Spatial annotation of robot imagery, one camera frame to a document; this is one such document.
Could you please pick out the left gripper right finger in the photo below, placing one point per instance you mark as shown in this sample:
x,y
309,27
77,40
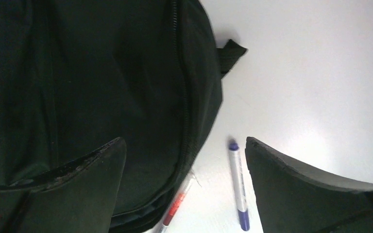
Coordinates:
x,y
295,197

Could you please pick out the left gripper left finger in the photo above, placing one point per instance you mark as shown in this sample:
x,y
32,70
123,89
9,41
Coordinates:
x,y
77,197

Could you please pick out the black backpack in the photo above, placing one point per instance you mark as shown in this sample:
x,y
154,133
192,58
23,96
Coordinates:
x,y
77,74

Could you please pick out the purple marker pen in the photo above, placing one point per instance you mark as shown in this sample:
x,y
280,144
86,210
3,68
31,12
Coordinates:
x,y
238,184

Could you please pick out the red marker pen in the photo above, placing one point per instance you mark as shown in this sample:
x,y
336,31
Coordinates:
x,y
177,201

